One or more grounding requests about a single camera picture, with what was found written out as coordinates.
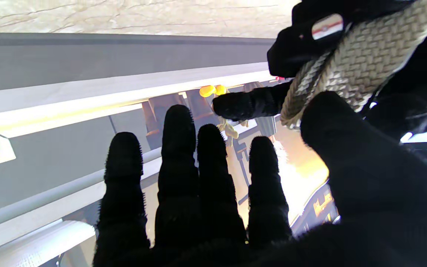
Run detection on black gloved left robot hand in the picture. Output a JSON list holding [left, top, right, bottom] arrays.
[[213, 0, 427, 142]]

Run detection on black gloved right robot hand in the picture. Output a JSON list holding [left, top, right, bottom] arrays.
[[93, 91, 427, 267]]

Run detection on beige woven belt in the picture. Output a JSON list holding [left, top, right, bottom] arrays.
[[280, 0, 427, 129]]

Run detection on yellow lemons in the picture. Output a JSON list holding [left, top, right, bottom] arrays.
[[199, 85, 228, 98]]

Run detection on green cactus plant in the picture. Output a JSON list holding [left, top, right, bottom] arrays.
[[217, 118, 249, 140]]

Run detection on white pampas grass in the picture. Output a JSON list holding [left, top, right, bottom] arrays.
[[273, 139, 330, 225]]

